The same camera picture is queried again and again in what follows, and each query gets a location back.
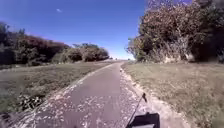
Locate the grey asphalt path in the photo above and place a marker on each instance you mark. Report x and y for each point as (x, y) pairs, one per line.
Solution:
(96, 93)

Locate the large brownish trees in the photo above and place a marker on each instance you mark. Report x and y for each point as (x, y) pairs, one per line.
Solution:
(173, 30)

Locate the row of bushy trees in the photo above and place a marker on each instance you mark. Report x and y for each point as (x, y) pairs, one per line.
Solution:
(36, 50)

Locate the dry grass field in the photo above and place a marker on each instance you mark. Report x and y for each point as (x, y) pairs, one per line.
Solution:
(186, 90)
(33, 83)

